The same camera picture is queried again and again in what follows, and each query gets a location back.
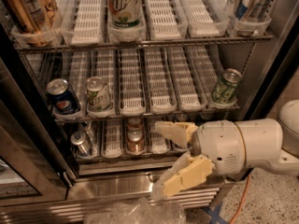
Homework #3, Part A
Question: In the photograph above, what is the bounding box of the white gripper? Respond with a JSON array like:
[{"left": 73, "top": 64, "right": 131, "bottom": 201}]
[{"left": 151, "top": 120, "right": 245, "bottom": 200}]

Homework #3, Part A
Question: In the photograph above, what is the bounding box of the blue Pepsi can middle shelf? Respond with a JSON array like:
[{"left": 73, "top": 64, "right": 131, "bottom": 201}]
[{"left": 46, "top": 78, "right": 80, "bottom": 115}]

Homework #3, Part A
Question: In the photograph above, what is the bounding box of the green can bottom rear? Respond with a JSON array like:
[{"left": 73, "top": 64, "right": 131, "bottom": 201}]
[{"left": 199, "top": 113, "right": 213, "bottom": 120}]

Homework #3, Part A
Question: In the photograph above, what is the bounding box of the wire shelf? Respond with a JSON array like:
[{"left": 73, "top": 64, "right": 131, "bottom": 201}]
[
  {"left": 52, "top": 104, "right": 240, "bottom": 123},
  {"left": 17, "top": 33, "right": 273, "bottom": 54}
]

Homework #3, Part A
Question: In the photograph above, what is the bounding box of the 7UP can top shelf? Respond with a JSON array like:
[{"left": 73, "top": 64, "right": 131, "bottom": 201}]
[{"left": 107, "top": 0, "right": 141, "bottom": 29}]

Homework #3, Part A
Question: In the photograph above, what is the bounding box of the stainless fridge door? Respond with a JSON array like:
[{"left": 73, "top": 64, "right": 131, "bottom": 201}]
[{"left": 0, "top": 61, "right": 75, "bottom": 209}]

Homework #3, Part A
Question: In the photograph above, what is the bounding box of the orange soda can front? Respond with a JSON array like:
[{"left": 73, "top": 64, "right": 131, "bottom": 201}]
[{"left": 127, "top": 129, "right": 145, "bottom": 154}]

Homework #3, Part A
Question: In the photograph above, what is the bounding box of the blue can bottom rear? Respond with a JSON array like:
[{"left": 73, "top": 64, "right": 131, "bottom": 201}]
[{"left": 175, "top": 114, "right": 189, "bottom": 122}]

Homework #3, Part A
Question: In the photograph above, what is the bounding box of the orange soda can behind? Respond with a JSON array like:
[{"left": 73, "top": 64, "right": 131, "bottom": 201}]
[{"left": 126, "top": 118, "right": 143, "bottom": 131}]

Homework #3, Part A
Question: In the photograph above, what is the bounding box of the green can middle shelf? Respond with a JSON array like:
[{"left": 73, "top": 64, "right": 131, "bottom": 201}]
[{"left": 211, "top": 68, "right": 243, "bottom": 104}]

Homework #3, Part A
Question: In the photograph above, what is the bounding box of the silver can bottom front left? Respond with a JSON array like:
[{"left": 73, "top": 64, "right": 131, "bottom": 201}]
[{"left": 70, "top": 131, "right": 92, "bottom": 157}]

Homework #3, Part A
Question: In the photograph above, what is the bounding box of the blue floor tape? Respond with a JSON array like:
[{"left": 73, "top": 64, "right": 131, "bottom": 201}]
[{"left": 202, "top": 203, "right": 228, "bottom": 224}]

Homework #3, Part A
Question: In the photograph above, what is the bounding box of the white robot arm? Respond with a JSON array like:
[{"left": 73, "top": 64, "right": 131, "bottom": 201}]
[{"left": 151, "top": 100, "right": 299, "bottom": 201}]

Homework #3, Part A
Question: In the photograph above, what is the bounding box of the silver can bottom rear left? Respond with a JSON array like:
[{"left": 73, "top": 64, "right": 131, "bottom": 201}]
[{"left": 78, "top": 121, "right": 97, "bottom": 144}]

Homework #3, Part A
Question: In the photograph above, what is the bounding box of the blue silver can top right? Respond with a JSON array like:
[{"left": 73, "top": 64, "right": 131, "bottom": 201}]
[{"left": 224, "top": 0, "right": 271, "bottom": 37}]

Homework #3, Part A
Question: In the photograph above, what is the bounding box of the orange soda can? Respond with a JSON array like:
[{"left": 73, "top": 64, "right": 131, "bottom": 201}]
[
  {"left": 126, "top": 118, "right": 143, "bottom": 131},
  {"left": 127, "top": 129, "right": 145, "bottom": 154}
]

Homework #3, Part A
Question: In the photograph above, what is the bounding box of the gold can shelf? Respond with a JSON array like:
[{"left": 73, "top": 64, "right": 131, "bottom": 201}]
[
  {"left": 2, "top": 0, "right": 50, "bottom": 47},
  {"left": 42, "top": 0, "right": 58, "bottom": 24}
]

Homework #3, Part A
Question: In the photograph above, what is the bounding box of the orange cable on floor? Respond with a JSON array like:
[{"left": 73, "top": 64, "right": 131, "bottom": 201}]
[{"left": 228, "top": 173, "right": 251, "bottom": 224}]

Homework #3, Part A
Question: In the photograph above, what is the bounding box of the white 7UP can middle shelf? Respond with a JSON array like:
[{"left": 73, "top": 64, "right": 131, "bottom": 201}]
[{"left": 86, "top": 77, "right": 111, "bottom": 112}]

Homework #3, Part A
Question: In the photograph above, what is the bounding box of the middle wire shelf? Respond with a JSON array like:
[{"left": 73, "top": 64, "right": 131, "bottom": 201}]
[{"left": 52, "top": 104, "right": 240, "bottom": 123}]

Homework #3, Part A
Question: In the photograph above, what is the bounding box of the top wire shelf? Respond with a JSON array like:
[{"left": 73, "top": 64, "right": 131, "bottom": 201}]
[{"left": 17, "top": 33, "right": 273, "bottom": 54}]

